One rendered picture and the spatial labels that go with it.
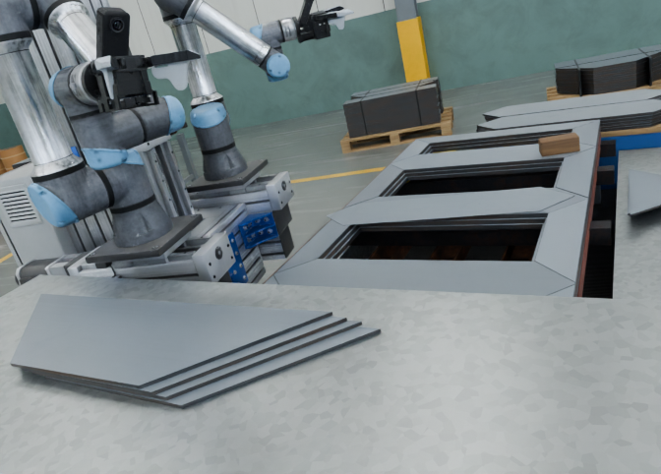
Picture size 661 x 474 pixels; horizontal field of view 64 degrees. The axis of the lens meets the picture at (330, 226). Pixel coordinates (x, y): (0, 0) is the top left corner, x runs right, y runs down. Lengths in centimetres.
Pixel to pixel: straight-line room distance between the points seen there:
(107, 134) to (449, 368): 76
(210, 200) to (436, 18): 687
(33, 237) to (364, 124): 454
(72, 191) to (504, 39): 756
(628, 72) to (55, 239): 524
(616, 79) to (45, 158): 532
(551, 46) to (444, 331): 788
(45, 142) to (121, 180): 18
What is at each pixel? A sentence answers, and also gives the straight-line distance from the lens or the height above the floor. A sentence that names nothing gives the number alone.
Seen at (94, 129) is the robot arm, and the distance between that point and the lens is 110.
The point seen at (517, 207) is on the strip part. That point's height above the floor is 85.
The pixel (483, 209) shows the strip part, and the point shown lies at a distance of 156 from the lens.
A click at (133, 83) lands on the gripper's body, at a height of 142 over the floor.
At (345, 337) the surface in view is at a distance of 73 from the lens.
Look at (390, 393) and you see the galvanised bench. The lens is 63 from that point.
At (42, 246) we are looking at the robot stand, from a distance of 185.
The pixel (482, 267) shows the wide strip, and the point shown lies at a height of 85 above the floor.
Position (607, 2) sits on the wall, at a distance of 853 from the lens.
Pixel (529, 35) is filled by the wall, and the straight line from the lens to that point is 845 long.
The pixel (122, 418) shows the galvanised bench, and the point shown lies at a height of 105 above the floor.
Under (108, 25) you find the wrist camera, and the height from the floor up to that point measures 152.
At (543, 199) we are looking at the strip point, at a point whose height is 85.
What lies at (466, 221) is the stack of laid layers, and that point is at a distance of 155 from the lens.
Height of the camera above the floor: 145
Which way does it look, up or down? 21 degrees down
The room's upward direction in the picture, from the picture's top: 14 degrees counter-clockwise
